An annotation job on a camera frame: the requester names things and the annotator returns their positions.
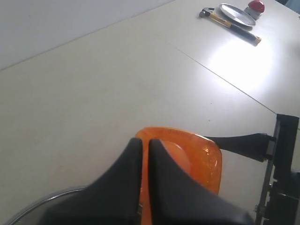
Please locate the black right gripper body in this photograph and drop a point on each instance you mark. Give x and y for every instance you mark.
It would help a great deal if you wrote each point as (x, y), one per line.
(280, 193)

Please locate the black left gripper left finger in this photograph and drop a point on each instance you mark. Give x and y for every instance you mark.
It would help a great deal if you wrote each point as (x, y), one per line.
(113, 199)

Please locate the red emergency stop button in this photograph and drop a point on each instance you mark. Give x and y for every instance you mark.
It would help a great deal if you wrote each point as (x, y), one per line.
(255, 9)

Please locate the orange pump soap bottle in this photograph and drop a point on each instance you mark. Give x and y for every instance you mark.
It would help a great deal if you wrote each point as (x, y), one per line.
(198, 156)

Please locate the yellow black handled hammer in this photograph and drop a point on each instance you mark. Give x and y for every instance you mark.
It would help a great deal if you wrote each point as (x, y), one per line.
(208, 12)

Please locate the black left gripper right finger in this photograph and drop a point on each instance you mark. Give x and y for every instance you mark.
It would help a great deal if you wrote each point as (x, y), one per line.
(177, 199)

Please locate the round metal plate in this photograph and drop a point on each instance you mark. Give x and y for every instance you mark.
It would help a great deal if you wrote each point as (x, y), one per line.
(237, 15)

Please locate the steel mesh colander bowl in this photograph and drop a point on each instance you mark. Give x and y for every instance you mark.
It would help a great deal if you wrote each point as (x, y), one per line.
(31, 214)

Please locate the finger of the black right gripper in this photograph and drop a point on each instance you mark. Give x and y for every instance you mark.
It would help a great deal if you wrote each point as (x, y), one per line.
(257, 146)

